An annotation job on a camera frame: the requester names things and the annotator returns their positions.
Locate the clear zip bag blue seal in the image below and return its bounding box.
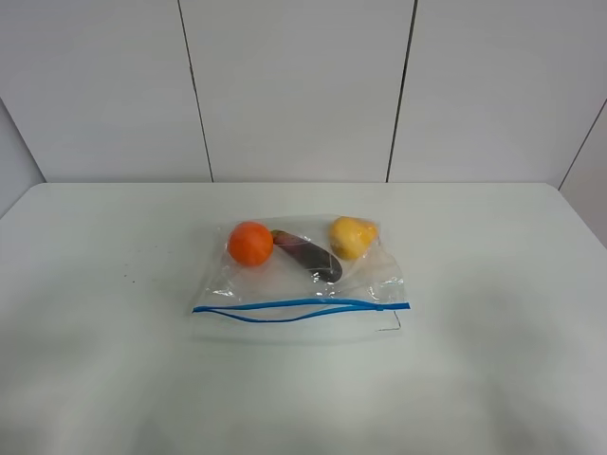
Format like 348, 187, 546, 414
191, 214, 411, 338

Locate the purple toy eggplant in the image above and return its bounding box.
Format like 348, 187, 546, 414
270, 229, 342, 283

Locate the yellow toy pear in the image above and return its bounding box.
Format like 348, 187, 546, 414
328, 217, 378, 261

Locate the orange toy fruit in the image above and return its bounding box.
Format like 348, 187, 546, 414
228, 221, 274, 267

